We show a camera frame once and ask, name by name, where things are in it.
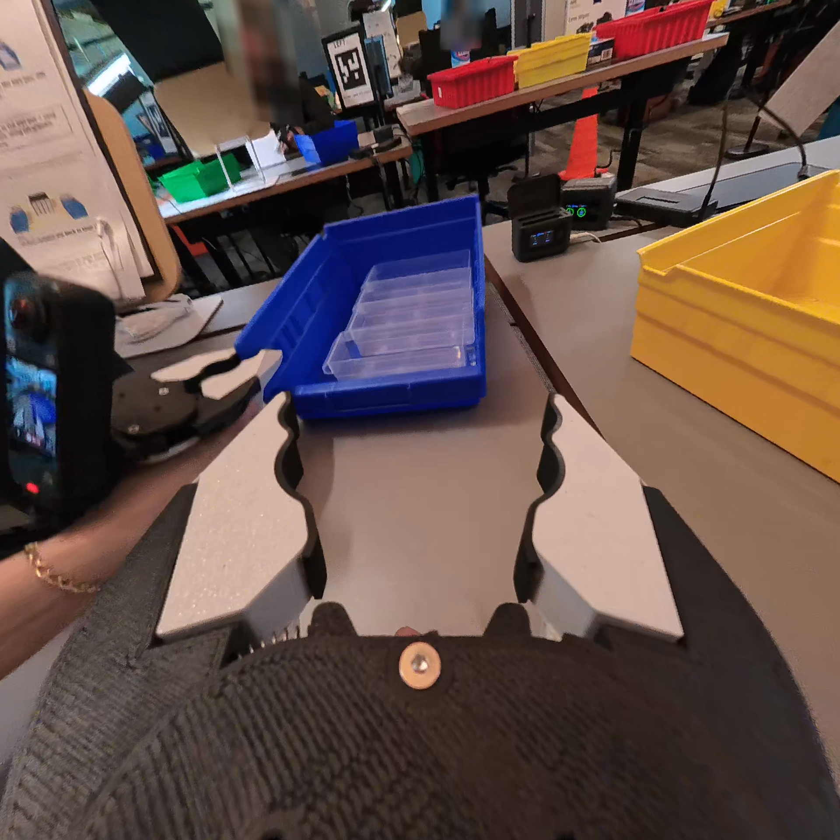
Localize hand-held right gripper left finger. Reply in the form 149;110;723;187
155;392;328;645

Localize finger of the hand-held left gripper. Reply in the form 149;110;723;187
199;350;284;401
151;350;238;383

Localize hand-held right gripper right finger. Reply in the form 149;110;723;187
513;392;685;643

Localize row of clear drawers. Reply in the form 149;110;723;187
323;249;479;383

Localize person's left forearm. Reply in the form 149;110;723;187
0;538;106;680

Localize grey desk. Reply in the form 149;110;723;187
0;217;840;769

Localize person's left hand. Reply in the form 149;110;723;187
39;403;265;585

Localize green plastic bin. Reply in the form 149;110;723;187
157;154;242;203

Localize large yellow plastic bin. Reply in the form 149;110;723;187
631;169;840;483

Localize wooden background table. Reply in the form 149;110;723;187
154;131;414;227
397;33;729;198

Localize clear acrylic stand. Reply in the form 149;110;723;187
215;134;266;191

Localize wooden instruction board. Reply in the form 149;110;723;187
0;0;224;358

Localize small blue plastic bin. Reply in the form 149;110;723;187
293;120;360;165

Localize black charger case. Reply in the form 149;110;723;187
508;174;573;263

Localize printed tag sign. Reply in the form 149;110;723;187
322;26;378;111

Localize black laptop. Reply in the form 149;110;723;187
615;163;829;227

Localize small red plastic bin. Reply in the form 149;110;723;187
427;54;519;109

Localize orange traffic cone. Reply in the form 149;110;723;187
563;88;611;181

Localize small yellow plastic bin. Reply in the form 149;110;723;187
508;33;593;89

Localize grey sign board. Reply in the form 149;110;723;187
761;39;840;139

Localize long red plastic bin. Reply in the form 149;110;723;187
594;0;716;60

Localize gold chain bracelet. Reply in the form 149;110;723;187
24;541;101;595

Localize black cable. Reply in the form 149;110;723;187
699;92;735;221

